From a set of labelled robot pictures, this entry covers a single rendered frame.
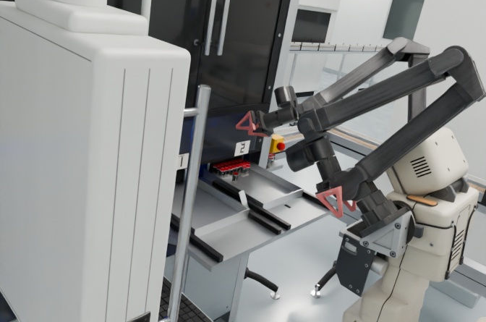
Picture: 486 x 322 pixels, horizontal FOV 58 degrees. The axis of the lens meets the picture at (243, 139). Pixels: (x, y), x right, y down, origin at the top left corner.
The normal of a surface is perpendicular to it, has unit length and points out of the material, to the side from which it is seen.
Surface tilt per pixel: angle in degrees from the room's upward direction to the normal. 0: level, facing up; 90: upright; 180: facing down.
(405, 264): 90
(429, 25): 90
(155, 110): 90
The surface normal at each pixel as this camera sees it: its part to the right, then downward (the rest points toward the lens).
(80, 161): -0.70, 0.13
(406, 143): -0.52, 0.07
